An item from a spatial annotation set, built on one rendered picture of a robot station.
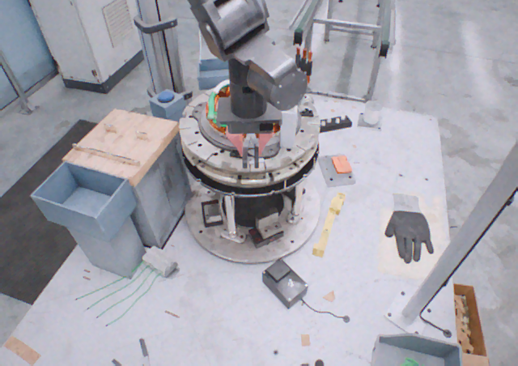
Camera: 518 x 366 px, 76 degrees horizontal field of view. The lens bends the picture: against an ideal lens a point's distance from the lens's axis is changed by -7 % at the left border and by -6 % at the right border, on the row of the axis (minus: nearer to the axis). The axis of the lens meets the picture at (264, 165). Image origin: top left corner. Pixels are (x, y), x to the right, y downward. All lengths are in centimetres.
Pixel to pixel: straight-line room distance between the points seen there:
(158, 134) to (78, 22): 216
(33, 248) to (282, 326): 163
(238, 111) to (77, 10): 245
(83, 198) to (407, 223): 83
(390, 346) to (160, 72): 99
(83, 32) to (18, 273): 172
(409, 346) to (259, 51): 68
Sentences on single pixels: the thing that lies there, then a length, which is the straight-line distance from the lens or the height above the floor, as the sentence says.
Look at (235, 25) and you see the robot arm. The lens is 45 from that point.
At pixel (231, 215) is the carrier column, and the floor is 90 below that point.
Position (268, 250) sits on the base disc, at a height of 80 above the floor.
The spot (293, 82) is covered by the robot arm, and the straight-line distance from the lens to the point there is 45.
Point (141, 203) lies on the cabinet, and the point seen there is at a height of 98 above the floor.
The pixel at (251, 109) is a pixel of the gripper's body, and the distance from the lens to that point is 53.
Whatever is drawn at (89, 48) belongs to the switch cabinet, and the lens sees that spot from 302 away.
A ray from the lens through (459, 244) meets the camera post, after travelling 67.
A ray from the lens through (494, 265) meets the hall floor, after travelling 216.
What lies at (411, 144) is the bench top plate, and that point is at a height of 78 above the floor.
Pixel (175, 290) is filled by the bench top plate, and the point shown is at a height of 78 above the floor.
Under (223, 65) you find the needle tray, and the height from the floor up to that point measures 104.
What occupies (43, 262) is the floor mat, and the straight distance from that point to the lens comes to 213.
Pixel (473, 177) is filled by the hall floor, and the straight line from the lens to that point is 256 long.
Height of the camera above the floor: 158
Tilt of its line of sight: 45 degrees down
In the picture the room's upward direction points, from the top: straight up
